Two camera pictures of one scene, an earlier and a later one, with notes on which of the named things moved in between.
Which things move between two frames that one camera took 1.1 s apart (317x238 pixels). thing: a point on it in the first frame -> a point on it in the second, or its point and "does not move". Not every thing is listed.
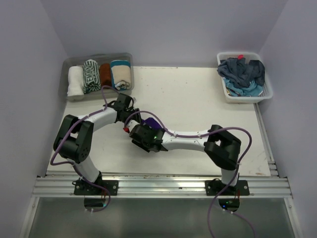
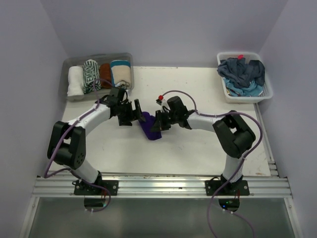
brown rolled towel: x=105 y=75 does not move
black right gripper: x=141 y=145 -> x=158 y=124
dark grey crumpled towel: x=243 y=73 does not move
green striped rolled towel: x=92 y=78 does not move
